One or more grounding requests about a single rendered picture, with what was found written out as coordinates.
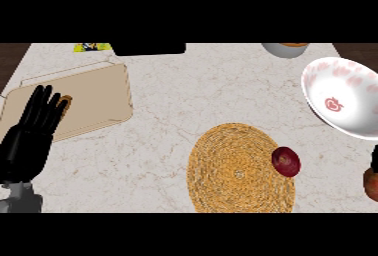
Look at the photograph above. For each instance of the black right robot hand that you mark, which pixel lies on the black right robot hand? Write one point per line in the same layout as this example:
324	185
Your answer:
375	160

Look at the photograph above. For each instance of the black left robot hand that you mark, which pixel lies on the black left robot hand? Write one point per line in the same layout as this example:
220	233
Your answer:
27	143

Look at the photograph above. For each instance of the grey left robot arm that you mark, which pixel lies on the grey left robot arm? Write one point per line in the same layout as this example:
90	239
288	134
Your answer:
18	198

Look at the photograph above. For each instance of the dark red sweet potato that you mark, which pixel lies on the dark red sweet potato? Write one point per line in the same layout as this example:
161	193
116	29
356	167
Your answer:
285	161

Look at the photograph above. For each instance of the white bowl with red pattern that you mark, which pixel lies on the white bowl with red pattern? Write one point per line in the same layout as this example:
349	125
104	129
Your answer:
344	100

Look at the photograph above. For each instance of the woven round yellow placemat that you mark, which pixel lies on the woven round yellow placemat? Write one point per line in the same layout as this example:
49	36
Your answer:
240	168

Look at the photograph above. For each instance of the brown round vegetable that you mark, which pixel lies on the brown round vegetable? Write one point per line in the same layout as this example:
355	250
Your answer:
372	184

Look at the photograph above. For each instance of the small brown item on board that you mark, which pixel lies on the small brown item on board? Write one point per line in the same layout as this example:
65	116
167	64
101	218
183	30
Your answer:
65	103

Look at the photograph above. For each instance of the beige cutting board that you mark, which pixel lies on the beige cutting board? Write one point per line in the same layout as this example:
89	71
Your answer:
93	96

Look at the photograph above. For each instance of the yellow and blue packet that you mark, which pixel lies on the yellow and blue packet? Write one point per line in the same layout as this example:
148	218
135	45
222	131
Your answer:
92	46

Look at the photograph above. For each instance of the black appliance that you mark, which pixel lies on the black appliance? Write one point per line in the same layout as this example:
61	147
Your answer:
149	48

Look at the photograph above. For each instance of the grey cup with orange content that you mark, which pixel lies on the grey cup with orange content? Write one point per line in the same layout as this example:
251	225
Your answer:
287	49

